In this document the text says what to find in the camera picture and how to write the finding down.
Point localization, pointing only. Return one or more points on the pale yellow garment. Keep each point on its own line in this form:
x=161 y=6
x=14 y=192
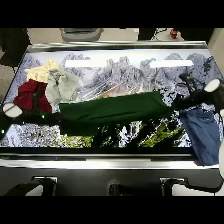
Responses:
x=41 y=71

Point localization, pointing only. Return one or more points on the red garment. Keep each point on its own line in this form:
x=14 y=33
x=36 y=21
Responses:
x=30 y=96

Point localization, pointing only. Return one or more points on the grey garment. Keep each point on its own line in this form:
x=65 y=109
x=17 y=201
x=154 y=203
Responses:
x=63 y=87

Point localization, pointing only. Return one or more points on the dark green T-shirt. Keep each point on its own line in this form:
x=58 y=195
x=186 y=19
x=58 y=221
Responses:
x=113 y=110

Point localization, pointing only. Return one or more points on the blue garment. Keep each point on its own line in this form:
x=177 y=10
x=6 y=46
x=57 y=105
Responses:
x=203 y=136

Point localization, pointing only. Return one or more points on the silver frame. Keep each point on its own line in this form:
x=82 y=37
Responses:
x=100 y=164

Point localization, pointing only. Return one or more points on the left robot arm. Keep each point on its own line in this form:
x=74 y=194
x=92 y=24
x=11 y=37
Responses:
x=33 y=117

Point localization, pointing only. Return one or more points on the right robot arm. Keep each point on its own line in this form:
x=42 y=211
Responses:
x=200 y=96

